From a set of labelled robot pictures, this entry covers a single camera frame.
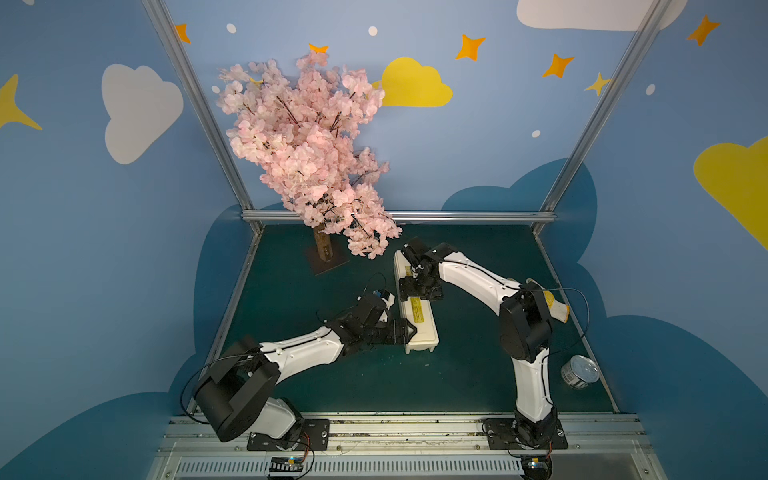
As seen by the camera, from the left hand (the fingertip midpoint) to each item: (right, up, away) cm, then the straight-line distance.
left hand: (408, 327), depth 84 cm
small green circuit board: (-31, -31, -12) cm, 46 cm away
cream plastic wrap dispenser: (+4, +4, +3) cm, 6 cm away
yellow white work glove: (+52, +2, +14) cm, 54 cm away
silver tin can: (+46, -11, -4) cm, 48 cm away
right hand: (+3, +8, +8) cm, 12 cm away
